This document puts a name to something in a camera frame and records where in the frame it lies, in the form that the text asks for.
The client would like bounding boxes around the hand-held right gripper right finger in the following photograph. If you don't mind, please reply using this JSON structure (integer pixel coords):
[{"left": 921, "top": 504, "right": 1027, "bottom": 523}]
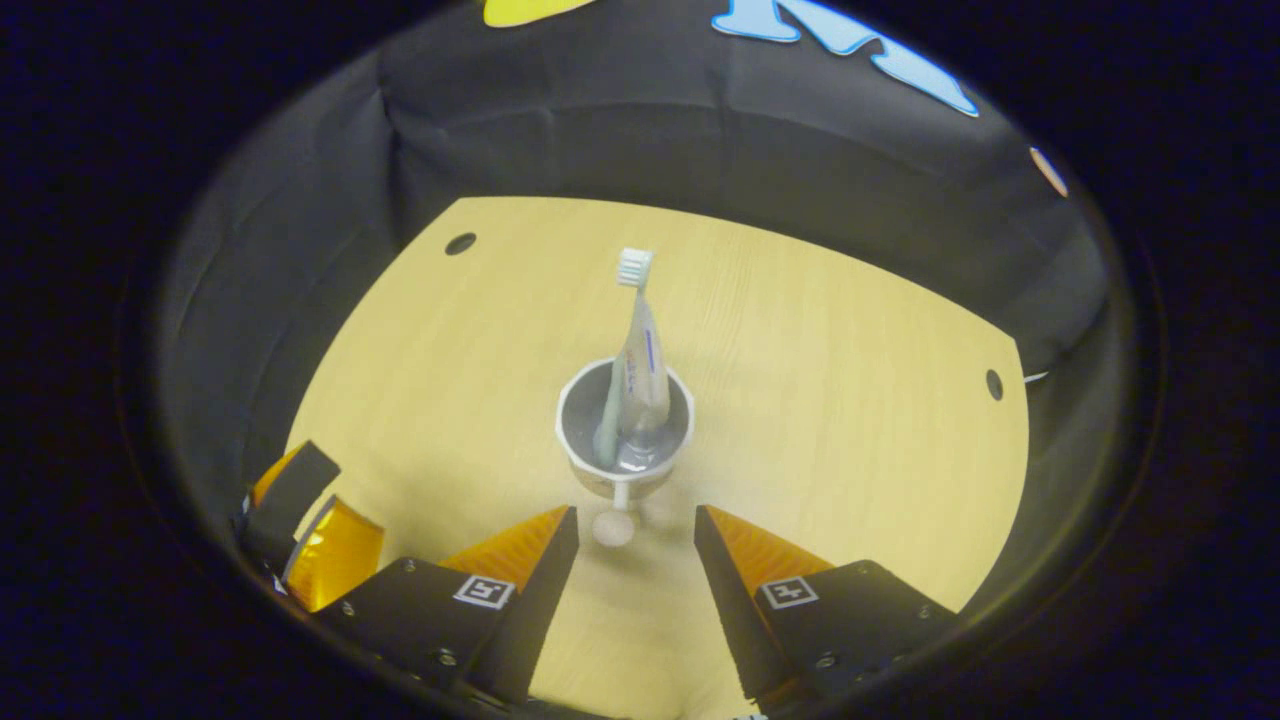
[{"left": 693, "top": 503, "right": 959, "bottom": 706}]

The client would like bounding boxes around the black backdrop cloth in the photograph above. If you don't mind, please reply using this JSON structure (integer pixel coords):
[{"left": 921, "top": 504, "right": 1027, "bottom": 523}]
[{"left": 155, "top": 0, "right": 1116, "bottom": 601}]

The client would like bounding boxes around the white toothpaste tube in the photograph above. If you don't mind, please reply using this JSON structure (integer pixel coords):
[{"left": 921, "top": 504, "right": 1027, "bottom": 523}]
[{"left": 612, "top": 290, "right": 673, "bottom": 473}]

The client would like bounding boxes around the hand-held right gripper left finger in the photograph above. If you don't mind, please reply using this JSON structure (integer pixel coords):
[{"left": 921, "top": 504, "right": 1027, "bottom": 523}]
[{"left": 312, "top": 504, "right": 581, "bottom": 706}]

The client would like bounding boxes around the white toothbrush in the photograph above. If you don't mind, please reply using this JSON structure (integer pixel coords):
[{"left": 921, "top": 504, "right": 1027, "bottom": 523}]
[{"left": 592, "top": 248, "right": 654, "bottom": 469}]

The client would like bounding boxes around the wooden desktop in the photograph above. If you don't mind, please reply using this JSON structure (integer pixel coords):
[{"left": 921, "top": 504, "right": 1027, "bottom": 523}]
[{"left": 285, "top": 196, "right": 1031, "bottom": 720}]

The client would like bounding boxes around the white cup with wooden handle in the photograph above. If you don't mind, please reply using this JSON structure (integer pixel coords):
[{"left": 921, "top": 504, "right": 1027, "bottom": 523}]
[{"left": 555, "top": 357, "right": 696, "bottom": 548}]

